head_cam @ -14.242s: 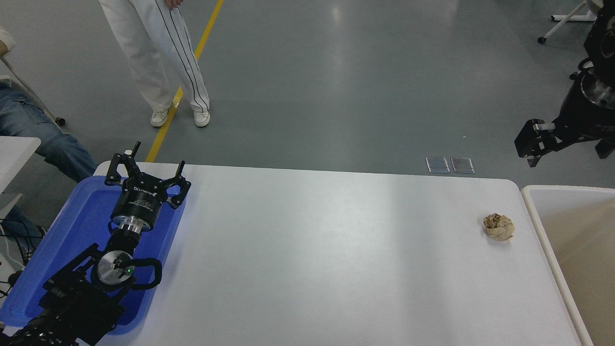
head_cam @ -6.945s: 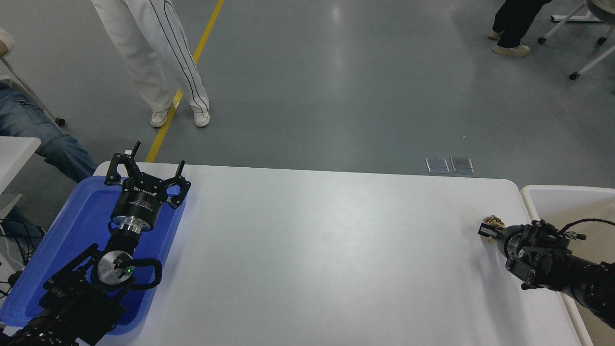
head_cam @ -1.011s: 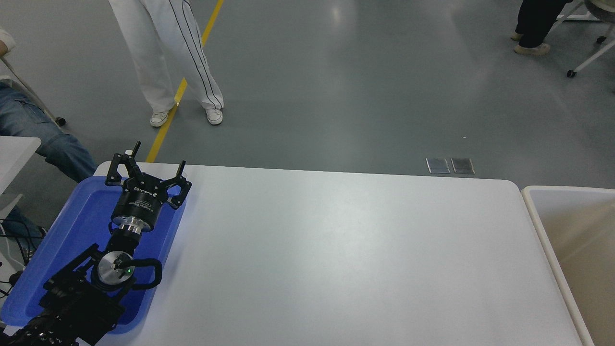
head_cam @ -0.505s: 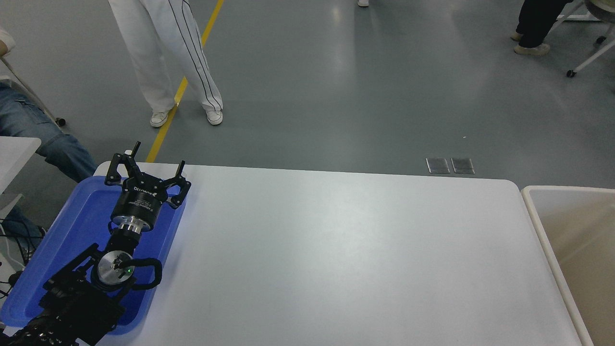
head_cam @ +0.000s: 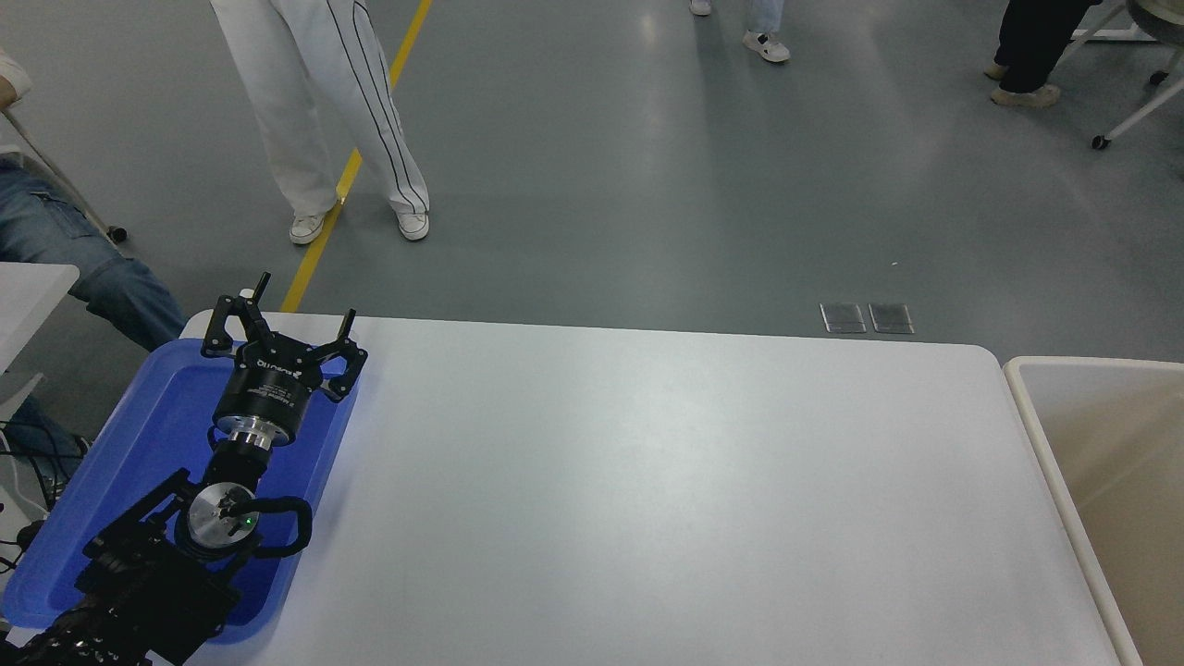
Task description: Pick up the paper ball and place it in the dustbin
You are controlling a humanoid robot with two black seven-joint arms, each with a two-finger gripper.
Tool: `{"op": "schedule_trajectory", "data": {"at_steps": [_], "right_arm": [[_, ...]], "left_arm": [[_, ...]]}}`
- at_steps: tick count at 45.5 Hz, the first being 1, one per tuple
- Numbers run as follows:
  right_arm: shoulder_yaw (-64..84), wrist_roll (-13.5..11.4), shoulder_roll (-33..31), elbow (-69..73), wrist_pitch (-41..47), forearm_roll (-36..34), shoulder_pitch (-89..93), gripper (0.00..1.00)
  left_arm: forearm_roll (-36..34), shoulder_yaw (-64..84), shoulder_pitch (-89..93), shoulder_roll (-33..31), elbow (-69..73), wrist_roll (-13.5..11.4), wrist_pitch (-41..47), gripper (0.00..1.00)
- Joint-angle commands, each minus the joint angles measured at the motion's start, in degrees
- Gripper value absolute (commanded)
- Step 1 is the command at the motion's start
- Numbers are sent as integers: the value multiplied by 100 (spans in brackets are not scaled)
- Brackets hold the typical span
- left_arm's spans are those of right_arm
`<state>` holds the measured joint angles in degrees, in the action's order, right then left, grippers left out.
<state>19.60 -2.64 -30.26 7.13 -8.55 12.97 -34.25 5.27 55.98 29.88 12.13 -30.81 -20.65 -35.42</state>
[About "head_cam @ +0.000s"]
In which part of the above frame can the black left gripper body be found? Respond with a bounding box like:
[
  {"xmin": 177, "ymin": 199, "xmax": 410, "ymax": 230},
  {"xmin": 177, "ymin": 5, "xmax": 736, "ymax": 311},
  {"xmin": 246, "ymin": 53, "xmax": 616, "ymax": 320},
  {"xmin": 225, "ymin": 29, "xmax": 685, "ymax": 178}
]
[{"xmin": 213, "ymin": 342, "xmax": 327, "ymax": 445}]

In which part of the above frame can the blue plastic tray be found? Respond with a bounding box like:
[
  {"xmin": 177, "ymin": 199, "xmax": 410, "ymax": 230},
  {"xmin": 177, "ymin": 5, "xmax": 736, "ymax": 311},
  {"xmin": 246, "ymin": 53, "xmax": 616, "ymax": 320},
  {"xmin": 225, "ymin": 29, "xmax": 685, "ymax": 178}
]
[{"xmin": 0, "ymin": 338, "xmax": 361, "ymax": 647}]

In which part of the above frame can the seated person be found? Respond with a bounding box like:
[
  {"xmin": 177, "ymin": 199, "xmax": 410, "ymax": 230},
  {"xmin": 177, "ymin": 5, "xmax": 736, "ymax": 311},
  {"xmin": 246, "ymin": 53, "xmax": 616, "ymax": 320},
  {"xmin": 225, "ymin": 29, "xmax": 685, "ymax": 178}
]
[{"xmin": 0, "ymin": 48, "xmax": 191, "ymax": 463}]

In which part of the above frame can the small white side table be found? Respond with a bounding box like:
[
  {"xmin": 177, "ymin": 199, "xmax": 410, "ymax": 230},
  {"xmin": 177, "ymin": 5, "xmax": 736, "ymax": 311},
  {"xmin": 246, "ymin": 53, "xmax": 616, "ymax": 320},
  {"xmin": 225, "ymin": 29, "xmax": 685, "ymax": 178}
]
[{"xmin": 0, "ymin": 262, "xmax": 80, "ymax": 422}]

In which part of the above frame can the standing person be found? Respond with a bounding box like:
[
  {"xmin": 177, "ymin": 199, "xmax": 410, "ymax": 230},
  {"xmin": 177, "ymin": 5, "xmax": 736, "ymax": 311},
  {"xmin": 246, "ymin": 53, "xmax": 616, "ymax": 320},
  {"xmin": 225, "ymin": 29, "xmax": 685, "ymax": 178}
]
[
  {"xmin": 208, "ymin": 0, "xmax": 431, "ymax": 245},
  {"xmin": 982, "ymin": 0, "xmax": 1104, "ymax": 108},
  {"xmin": 689, "ymin": 0, "xmax": 792, "ymax": 64}
]

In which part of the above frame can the large pale bin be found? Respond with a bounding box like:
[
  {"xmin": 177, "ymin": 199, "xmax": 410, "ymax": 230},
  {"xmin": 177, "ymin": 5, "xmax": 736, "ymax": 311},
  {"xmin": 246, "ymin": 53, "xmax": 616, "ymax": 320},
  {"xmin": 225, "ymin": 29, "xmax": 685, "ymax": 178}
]
[{"xmin": 1004, "ymin": 356, "xmax": 1184, "ymax": 666}]

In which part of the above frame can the white wheeled chair base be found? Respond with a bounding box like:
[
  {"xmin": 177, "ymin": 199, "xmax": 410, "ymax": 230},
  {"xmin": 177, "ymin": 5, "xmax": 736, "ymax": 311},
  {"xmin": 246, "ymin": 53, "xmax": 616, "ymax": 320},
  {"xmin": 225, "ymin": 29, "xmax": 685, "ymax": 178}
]
[{"xmin": 1064, "ymin": 0, "xmax": 1184, "ymax": 151}]

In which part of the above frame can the grey chair frame with caster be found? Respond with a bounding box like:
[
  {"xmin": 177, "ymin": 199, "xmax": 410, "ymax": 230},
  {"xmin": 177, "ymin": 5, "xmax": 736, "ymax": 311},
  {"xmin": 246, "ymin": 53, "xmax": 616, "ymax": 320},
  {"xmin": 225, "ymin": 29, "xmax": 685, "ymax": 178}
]
[{"xmin": 0, "ymin": 102, "xmax": 128, "ymax": 245}]

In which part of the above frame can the black floor cable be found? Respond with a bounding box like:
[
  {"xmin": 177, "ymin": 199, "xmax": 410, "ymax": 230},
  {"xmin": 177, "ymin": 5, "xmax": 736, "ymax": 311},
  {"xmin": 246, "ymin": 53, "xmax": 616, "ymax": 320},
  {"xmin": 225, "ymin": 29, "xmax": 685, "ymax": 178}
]
[{"xmin": 0, "ymin": 421, "xmax": 84, "ymax": 574}]

